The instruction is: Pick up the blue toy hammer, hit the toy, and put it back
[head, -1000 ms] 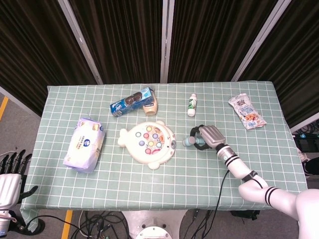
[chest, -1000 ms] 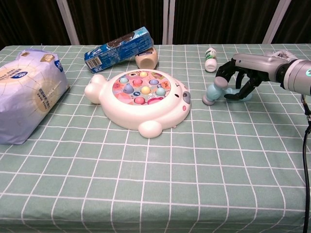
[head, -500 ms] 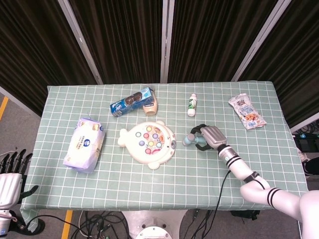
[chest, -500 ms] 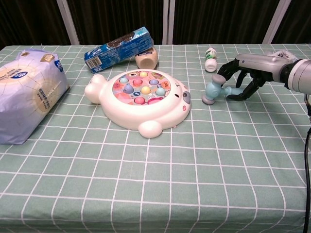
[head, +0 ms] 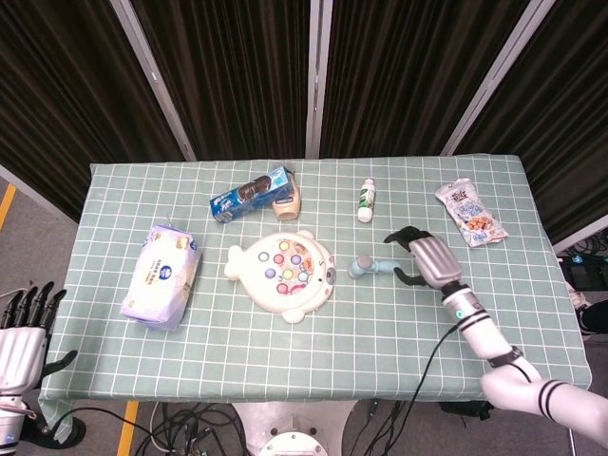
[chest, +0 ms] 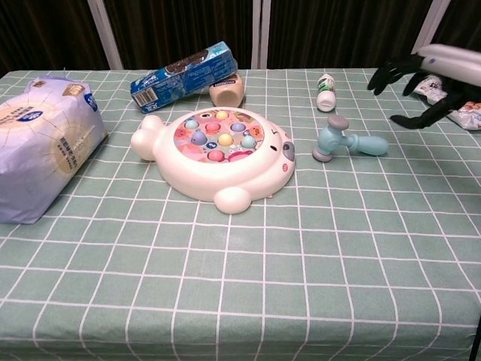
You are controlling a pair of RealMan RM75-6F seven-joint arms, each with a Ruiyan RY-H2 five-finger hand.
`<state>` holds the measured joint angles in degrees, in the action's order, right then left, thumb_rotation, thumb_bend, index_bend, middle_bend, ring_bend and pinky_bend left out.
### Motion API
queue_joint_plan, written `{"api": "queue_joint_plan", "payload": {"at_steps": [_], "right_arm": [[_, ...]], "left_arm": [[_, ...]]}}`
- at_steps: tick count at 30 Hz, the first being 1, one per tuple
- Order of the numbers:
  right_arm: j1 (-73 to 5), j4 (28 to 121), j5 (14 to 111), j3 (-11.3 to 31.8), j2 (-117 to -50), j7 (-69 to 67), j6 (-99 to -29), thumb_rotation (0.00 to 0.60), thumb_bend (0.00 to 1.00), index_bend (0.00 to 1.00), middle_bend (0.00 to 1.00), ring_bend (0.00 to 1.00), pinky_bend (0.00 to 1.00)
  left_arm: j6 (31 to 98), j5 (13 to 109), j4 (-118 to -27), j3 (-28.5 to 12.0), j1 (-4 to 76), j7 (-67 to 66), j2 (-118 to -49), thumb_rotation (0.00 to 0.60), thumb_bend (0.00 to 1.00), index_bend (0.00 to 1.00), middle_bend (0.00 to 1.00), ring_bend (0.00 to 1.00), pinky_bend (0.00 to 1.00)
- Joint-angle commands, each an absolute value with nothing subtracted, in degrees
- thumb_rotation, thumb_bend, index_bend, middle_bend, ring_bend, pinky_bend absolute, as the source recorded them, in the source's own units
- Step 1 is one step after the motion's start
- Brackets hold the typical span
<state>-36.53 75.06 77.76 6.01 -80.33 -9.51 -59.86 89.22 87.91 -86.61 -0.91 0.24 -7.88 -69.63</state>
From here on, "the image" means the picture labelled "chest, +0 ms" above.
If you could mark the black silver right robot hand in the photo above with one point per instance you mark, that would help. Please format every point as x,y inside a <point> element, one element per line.
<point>454,65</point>

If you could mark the lilac tissue pack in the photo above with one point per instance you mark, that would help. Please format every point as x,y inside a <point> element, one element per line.
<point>41,150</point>

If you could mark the light blue toy hammer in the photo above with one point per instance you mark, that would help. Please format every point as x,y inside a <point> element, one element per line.
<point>330,141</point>

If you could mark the white metal frame post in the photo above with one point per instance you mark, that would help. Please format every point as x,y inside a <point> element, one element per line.
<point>432,22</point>
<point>260,34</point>
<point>107,37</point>

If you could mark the beige plastic cup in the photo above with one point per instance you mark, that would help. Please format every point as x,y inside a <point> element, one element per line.
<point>227,94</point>

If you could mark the green checked tablecloth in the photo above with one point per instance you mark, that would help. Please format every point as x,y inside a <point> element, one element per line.
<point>263,282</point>

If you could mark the blue cookie box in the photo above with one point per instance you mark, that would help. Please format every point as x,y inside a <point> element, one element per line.
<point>188,75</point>

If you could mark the dark brown curtain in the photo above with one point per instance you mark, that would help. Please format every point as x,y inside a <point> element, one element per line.
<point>169,26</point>

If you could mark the white whack-a-mole toy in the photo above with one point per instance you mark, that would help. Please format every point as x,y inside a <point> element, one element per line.
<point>225,173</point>

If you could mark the white snack bag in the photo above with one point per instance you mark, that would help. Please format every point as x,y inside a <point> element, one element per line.
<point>467,116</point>

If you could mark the white bottle with green label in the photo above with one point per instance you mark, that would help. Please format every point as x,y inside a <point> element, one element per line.
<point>326,94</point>

